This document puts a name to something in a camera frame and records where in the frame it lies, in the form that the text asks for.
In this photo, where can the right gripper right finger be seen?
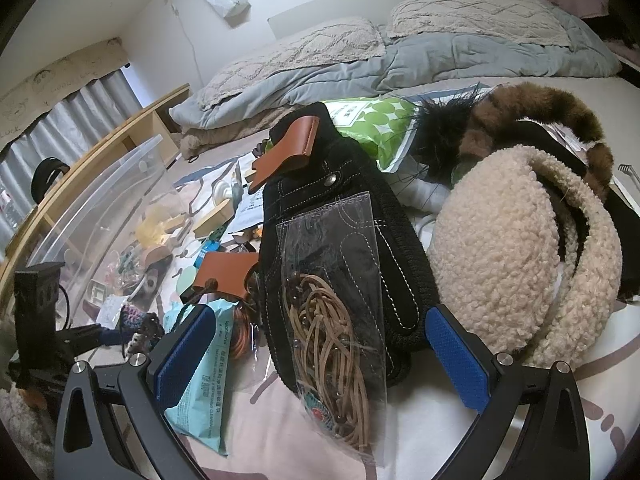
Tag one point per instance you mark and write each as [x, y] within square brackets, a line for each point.
[553, 442]

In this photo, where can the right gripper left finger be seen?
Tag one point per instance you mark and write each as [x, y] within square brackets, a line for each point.
[88, 441]

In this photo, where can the light blue wipes packet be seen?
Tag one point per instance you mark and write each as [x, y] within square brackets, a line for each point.
[199, 411]

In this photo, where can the clear plastic storage box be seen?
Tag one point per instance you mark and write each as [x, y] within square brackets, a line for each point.
[101, 239]

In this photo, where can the mint green round case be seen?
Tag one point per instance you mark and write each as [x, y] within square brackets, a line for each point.
[186, 279]

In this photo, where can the black visor cap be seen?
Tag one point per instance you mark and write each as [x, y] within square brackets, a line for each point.
[45, 175]

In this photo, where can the cream fleece bag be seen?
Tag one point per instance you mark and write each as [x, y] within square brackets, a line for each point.
[526, 257]

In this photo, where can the wooden block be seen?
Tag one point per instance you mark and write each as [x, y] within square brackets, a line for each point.
[220, 215]

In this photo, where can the black stitched work glove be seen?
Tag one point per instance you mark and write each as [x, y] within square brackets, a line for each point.
[319, 167]

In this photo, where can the grey curtain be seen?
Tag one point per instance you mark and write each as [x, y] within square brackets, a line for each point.
[67, 132]

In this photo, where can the brown fur scarf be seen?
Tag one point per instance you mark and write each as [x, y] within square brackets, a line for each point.
[458, 133]

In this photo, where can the green dotted white packet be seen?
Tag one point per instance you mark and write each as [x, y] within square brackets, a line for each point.
[382, 127]

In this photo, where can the beige right pillow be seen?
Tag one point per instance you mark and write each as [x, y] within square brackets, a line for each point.
[518, 21]

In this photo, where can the beige pillow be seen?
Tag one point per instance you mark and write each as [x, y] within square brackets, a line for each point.
[343, 40]
[518, 21]

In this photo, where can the beige left pillow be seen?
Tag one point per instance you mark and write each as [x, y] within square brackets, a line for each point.
[343, 40]

